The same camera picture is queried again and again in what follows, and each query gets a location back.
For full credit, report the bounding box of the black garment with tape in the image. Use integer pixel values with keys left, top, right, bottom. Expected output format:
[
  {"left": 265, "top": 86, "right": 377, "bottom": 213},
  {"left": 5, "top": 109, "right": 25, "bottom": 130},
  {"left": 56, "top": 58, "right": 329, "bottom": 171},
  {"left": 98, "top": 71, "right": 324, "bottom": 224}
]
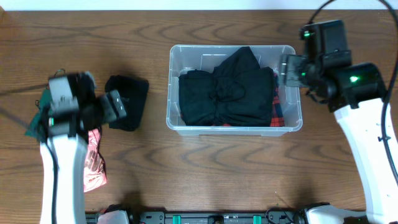
[{"left": 104, "top": 75, "right": 149, "bottom": 131}]

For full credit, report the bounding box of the red black plaid shirt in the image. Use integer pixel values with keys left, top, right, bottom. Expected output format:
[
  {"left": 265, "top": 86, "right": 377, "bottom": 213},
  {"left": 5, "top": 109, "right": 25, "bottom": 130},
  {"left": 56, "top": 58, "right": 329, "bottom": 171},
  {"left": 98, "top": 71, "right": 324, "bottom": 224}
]
[{"left": 213, "top": 68, "right": 285, "bottom": 127}]

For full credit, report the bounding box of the black hooded garment large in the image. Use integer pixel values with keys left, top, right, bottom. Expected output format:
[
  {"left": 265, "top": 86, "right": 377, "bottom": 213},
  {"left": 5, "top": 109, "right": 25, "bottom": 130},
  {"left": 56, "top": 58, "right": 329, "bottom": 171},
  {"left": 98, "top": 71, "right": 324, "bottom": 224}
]
[{"left": 213, "top": 47, "right": 275, "bottom": 127}]

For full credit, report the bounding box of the black garment small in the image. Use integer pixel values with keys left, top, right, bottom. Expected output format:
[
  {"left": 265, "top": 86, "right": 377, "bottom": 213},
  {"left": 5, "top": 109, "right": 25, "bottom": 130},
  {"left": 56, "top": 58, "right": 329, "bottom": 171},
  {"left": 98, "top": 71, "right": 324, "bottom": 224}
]
[{"left": 178, "top": 70, "right": 216, "bottom": 126}]

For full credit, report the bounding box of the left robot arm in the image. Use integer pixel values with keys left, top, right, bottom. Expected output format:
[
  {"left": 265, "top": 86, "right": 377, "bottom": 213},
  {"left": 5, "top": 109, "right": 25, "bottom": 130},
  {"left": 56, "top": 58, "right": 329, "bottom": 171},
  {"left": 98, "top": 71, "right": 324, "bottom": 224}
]
[{"left": 40, "top": 72, "right": 126, "bottom": 224}]

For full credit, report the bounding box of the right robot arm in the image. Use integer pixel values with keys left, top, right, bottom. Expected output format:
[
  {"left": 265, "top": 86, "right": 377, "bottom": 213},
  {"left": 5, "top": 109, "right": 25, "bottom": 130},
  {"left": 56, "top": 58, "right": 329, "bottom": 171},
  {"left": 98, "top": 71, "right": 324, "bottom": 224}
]
[{"left": 279, "top": 20, "right": 397, "bottom": 223}]

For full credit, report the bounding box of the pink folded garment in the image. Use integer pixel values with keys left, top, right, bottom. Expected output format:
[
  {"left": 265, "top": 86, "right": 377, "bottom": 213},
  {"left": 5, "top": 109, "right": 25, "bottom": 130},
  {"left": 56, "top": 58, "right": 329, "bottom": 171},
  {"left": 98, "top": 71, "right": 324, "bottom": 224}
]
[{"left": 83, "top": 129, "right": 107, "bottom": 192}]

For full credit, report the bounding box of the dark green folded cloth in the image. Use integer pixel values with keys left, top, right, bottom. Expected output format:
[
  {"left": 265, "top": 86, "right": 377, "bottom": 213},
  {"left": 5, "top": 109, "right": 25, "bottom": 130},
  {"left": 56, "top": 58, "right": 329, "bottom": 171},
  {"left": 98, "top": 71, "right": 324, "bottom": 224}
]
[{"left": 24, "top": 89, "right": 52, "bottom": 142}]

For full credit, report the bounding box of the clear plastic storage bin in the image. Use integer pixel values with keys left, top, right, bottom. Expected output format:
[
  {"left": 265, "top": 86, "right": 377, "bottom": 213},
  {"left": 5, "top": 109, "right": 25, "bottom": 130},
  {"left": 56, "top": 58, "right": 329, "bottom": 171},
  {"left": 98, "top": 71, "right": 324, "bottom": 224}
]
[{"left": 166, "top": 45, "right": 303, "bottom": 136}]

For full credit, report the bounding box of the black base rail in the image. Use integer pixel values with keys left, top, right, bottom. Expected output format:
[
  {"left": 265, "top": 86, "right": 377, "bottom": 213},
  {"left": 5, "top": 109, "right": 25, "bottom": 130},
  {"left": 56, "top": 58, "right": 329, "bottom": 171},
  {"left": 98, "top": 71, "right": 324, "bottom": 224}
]
[{"left": 85, "top": 203, "right": 368, "bottom": 224}]

